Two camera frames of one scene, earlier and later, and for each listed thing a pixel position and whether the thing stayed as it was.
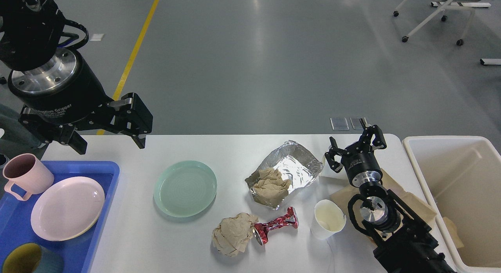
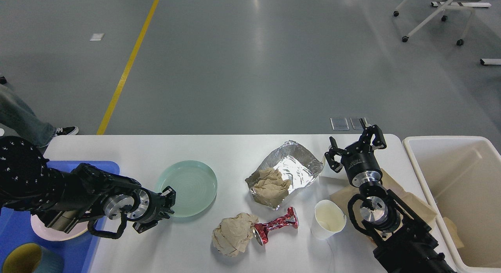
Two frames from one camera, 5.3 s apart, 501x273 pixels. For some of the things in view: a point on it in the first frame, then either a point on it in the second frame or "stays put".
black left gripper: [64, 91] → [151, 207]
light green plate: [185, 188] stays put
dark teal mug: [31, 257] stays put
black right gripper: [360, 163] stays put
